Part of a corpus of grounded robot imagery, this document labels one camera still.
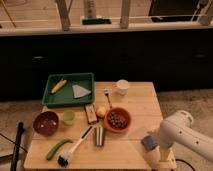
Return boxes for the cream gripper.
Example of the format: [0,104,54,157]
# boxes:
[155,132,173,162]

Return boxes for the blue grey sponge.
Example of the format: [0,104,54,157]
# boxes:
[141,135,158,151]

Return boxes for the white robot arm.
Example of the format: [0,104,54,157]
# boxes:
[155,110,213,162]

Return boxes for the white paper cup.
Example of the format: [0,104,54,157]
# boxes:
[116,79,130,95]

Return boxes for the small green cup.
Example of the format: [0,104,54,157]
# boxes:
[62,110,75,126]

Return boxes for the orange bowl with dark berries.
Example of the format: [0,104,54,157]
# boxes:
[103,107,132,133]

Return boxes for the metal tongs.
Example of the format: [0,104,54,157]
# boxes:
[95,126,105,147]

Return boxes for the yellow round fruit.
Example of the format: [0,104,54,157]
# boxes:
[96,106,106,118]

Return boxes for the silver fork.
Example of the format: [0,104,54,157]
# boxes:
[104,88,112,109]

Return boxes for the brown rectangular block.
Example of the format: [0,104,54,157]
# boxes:
[85,104,98,124]

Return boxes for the grey triangular cloth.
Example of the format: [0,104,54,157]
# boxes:
[72,85,91,98]

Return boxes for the green plastic tray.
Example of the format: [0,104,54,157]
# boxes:
[42,73,95,108]

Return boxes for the green cucumber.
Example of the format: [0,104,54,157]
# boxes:
[45,139,73,161]

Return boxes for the dark red bowl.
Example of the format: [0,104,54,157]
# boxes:
[33,111,59,136]

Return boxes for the black pole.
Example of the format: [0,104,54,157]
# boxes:
[10,122,24,171]

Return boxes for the black cable on floor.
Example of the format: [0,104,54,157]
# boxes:
[175,158,198,171]

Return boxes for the white handled dish brush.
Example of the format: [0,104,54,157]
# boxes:
[57,126,94,167]

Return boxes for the green base white post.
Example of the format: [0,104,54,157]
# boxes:
[82,0,111,25]

